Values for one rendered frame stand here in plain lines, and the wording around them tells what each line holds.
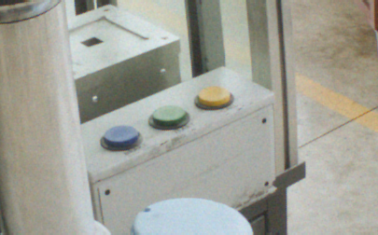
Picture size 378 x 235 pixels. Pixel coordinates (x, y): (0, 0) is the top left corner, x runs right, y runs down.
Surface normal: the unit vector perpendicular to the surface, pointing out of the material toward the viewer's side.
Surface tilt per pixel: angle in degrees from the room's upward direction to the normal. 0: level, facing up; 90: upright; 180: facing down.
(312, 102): 0
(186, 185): 90
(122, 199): 90
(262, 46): 90
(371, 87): 0
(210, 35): 90
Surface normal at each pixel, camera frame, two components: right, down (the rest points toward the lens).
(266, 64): -0.82, 0.34
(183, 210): 0.02, -0.90
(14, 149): -0.21, 0.52
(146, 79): 0.56, 0.33
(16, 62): 0.07, 0.51
